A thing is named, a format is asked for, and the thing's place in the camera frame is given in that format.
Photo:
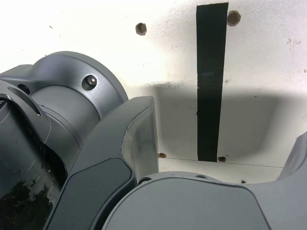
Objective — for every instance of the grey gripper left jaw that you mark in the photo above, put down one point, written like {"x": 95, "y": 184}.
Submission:
{"x": 100, "y": 167}

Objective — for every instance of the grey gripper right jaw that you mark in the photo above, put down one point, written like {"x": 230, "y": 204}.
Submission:
{"x": 192, "y": 206}

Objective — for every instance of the black tape strip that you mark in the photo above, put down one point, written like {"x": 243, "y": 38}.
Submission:
{"x": 209, "y": 95}

